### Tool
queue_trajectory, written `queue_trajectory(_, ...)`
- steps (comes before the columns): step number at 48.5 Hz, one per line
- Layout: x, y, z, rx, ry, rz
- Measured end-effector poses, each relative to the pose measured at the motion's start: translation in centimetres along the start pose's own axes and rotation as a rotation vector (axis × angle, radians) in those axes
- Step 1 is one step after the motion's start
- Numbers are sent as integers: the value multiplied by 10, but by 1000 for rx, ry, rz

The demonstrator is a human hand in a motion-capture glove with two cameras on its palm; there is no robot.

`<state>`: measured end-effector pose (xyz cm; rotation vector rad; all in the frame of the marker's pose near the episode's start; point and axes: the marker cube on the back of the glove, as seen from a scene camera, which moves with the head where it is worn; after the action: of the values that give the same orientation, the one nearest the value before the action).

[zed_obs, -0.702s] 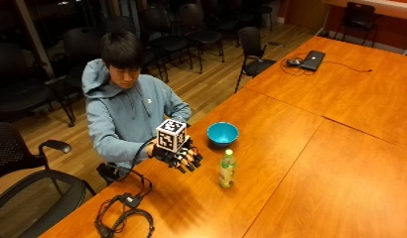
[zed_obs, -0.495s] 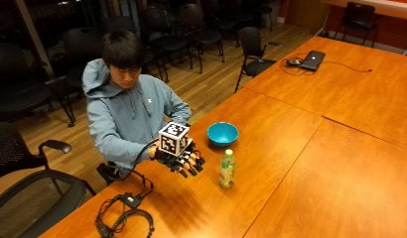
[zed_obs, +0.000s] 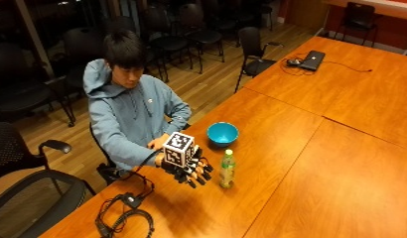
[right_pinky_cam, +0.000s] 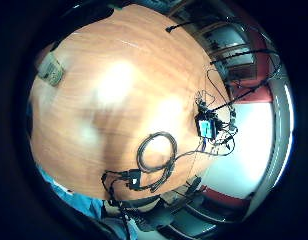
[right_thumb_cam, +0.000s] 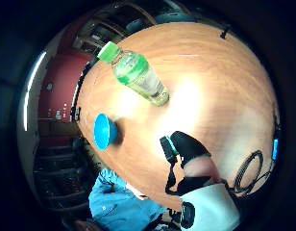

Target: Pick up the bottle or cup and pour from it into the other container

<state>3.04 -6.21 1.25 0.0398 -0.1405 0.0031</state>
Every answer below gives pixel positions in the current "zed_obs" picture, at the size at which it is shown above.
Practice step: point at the white marker cube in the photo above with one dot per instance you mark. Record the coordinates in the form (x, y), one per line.
(177, 148)

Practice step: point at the clear bottle with green cap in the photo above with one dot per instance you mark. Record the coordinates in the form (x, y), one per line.
(227, 170)

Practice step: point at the person in grey-blue hoodie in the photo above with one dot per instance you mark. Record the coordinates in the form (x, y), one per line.
(124, 112)

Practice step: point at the blue bowl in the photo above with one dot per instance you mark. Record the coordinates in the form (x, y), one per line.
(221, 133)

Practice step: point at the small black hub box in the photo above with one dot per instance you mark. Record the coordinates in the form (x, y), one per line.
(132, 200)

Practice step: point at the black mesh armchair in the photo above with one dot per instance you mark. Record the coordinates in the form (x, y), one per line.
(13, 148)
(40, 205)

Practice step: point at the black armchair with chrome legs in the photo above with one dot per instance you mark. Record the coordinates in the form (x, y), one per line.
(251, 49)

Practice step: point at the black laptop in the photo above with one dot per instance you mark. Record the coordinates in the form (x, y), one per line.
(312, 60)

